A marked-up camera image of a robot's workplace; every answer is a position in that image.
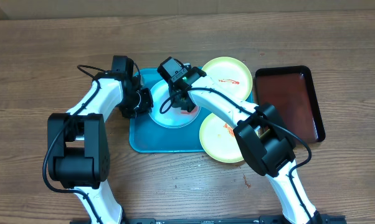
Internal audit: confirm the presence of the light blue plate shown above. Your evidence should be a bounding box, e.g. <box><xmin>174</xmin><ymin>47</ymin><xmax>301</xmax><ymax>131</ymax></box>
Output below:
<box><xmin>150</xmin><ymin>80</ymin><xmax>201</xmax><ymax>128</ymax></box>

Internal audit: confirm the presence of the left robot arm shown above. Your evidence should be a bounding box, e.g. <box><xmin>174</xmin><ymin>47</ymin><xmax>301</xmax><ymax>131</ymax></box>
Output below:
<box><xmin>42</xmin><ymin>55</ymin><xmax>153</xmax><ymax>223</ymax></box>

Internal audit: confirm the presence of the black rectangular tray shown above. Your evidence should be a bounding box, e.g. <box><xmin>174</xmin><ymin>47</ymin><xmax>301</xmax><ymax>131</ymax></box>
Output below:
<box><xmin>254</xmin><ymin>65</ymin><xmax>326</xmax><ymax>144</ymax></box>

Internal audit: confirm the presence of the green plate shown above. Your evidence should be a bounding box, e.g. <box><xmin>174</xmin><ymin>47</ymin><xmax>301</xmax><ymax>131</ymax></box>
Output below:
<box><xmin>202</xmin><ymin>57</ymin><xmax>253</xmax><ymax>100</ymax></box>
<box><xmin>199</xmin><ymin>113</ymin><xmax>244</xmax><ymax>164</ymax></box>

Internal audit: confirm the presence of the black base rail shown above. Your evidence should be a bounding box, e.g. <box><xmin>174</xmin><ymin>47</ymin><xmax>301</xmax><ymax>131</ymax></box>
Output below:
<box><xmin>69</xmin><ymin>215</ymin><xmax>347</xmax><ymax>224</ymax></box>

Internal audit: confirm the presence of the red grey sponge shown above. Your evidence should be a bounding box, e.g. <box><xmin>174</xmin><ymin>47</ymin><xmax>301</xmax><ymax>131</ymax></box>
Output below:
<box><xmin>180</xmin><ymin>106</ymin><xmax>199</xmax><ymax>114</ymax></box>

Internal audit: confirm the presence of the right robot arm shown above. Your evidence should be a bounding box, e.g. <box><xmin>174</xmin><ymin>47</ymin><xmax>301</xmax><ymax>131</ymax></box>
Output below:
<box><xmin>157</xmin><ymin>57</ymin><xmax>322</xmax><ymax>223</ymax></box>

